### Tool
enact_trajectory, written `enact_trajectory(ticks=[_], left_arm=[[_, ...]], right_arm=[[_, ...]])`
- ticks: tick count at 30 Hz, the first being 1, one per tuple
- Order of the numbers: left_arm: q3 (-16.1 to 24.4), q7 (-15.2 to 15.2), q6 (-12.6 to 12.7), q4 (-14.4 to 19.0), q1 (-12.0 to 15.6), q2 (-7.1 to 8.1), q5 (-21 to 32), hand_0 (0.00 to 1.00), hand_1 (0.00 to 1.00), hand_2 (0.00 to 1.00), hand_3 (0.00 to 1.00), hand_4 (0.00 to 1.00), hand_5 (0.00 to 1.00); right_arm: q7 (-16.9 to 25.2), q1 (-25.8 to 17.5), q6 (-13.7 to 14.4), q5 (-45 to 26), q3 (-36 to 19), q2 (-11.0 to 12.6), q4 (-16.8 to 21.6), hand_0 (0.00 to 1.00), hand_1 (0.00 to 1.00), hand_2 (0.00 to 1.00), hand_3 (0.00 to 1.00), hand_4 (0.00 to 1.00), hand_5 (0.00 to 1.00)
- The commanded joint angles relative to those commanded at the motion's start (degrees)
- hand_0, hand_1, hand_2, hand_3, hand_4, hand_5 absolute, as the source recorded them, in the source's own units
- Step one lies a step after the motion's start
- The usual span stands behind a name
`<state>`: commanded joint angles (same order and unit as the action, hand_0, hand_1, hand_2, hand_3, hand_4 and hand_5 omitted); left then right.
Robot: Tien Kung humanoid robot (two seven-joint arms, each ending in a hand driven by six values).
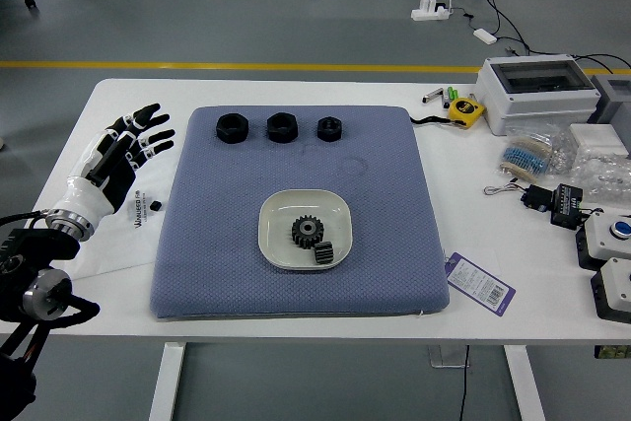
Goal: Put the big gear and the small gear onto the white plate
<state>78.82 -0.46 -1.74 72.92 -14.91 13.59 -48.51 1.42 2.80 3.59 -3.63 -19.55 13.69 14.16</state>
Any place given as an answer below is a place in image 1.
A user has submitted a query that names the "small black gear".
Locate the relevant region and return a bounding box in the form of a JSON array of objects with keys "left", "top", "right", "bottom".
[{"left": 312, "top": 240, "right": 337, "bottom": 267}]

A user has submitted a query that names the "blue-grey quilted cushion mat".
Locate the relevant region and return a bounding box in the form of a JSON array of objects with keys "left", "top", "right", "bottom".
[{"left": 149, "top": 105, "right": 451, "bottom": 322}]

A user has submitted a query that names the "grey plastic box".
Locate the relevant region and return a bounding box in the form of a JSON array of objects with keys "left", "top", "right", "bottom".
[{"left": 586, "top": 74, "right": 631, "bottom": 126}]

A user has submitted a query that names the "small black hex nut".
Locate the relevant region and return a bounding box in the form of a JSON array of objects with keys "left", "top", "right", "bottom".
[{"left": 315, "top": 115, "right": 344, "bottom": 142}]

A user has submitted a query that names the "bag of blue resistors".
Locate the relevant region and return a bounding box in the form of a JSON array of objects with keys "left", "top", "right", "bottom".
[{"left": 497, "top": 122, "right": 566, "bottom": 183}]

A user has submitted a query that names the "white table leg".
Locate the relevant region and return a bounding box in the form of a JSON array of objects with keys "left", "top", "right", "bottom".
[
  {"left": 502, "top": 344, "right": 547, "bottom": 421},
  {"left": 148, "top": 341, "right": 187, "bottom": 421}
]

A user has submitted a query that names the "yellow tape measure with strap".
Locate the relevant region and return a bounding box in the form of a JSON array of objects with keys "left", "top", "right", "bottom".
[{"left": 408, "top": 98, "right": 487, "bottom": 130}]

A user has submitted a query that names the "black terminal module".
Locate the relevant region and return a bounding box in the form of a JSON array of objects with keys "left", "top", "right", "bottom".
[{"left": 549, "top": 182, "right": 586, "bottom": 231}]

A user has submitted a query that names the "white electrical enclosure box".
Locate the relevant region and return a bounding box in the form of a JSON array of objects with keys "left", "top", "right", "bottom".
[{"left": 473, "top": 54, "right": 601, "bottom": 137}]

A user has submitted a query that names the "small white carton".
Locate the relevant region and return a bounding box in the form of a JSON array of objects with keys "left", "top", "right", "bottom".
[{"left": 569, "top": 123, "right": 630, "bottom": 156}]

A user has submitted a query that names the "purple barcode tag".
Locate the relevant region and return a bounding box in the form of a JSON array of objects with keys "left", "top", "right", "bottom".
[{"left": 443, "top": 250, "right": 517, "bottom": 317}]

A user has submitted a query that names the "big black gear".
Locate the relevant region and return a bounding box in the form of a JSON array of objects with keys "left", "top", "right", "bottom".
[{"left": 290, "top": 214, "right": 326, "bottom": 250}]

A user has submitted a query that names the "large black hex nut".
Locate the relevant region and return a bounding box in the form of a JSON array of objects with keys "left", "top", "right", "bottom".
[
  {"left": 215, "top": 113, "right": 249, "bottom": 145},
  {"left": 266, "top": 112, "right": 299, "bottom": 143}
]

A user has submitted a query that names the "black floor cable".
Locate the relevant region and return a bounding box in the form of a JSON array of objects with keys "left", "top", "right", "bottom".
[{"left": 460, "top": 0, "right": 631, "bottom": 72}]

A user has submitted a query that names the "metal bracket under table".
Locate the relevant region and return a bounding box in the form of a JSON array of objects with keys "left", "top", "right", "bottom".
[{"left": 427, "top": 344, "right": 469, "bottom": 369}]

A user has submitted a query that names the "small black module with wires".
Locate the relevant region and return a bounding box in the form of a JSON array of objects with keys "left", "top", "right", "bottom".
[{"left": 483, "top": 181, "right": 558, "bottom": 214}]

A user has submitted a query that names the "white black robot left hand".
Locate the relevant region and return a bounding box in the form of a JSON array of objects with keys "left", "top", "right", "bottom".
[{"left": 51, "top": 103, "right": 176, "bottom": 226}]

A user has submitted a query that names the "black hanging cable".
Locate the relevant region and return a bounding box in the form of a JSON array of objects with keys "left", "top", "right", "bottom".
[{"left": 457, "top": 344, "right": 470, "bottom": 421}]

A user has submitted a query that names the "white power strip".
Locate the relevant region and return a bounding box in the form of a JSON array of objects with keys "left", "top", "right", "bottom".
[{"left": 410, "top": 0, "right": 453, "bottom": 23}]

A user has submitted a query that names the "white square dish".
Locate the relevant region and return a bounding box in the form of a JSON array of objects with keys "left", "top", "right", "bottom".
[{"left": 257, "top": 188, "right": 352, "bottom": 270}]

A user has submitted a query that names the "white black push button box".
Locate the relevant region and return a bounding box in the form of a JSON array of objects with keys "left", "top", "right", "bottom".
[{"left": 590, "top": 256, "right": 631, "bottom": 324}]

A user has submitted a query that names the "clear bag of small parts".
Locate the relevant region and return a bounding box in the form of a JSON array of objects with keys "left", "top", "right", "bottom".
[{"left": 546, "top": 144, "right": 631, "bottom": 205}]

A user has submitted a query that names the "push button box blue button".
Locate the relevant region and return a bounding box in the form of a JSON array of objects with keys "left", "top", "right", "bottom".
[{"left": 575, "top": 208, "right": 631, "bottom": 272}]

